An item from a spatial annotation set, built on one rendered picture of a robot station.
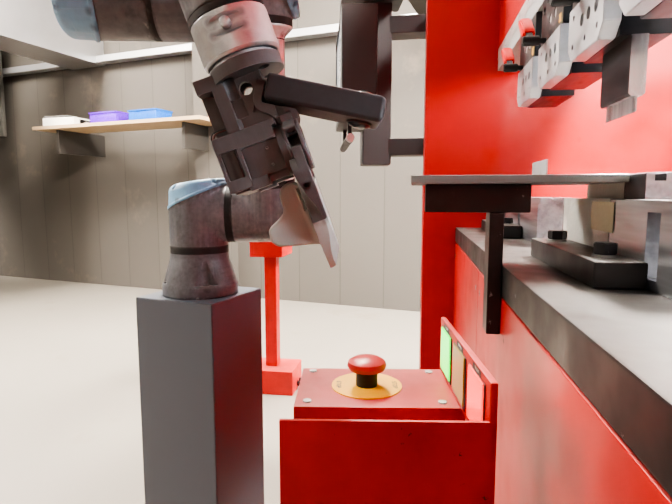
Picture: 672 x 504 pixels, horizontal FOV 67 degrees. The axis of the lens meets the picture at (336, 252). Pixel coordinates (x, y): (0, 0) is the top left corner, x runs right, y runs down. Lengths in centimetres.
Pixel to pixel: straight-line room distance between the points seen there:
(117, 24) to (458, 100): 117
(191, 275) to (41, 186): 571
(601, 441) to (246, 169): 35
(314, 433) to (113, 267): 561
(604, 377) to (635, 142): 139
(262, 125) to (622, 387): 35
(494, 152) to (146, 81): 446
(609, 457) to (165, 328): 83
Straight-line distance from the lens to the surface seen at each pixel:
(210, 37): 50
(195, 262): 101
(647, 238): 63
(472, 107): 164
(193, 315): 99
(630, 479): 36
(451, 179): 67
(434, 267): 162
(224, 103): 50
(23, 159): 689
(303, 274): 463
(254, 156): 48
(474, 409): 44
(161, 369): 107
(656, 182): 68
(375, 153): 216
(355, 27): 182
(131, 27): 65
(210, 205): 100
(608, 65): 84
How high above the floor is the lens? 97
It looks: 6 degrees down
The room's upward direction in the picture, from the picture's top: straight up
